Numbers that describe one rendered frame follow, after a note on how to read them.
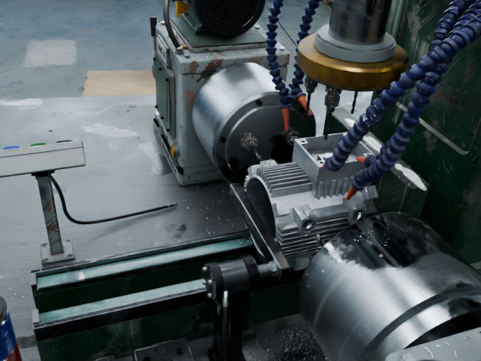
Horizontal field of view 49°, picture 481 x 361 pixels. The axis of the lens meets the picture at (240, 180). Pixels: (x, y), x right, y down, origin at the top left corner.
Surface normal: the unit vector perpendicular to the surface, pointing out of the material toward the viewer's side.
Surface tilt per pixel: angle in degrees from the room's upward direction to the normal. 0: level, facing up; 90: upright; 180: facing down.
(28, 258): 0
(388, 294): 35
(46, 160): 57
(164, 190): 0
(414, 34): 90
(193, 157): 90
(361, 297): 47
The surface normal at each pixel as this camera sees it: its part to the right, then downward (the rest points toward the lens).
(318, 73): -0.71, 0.36
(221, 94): -0.60, -0.50
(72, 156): 0.32, 0.00
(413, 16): -0.94, 0.15
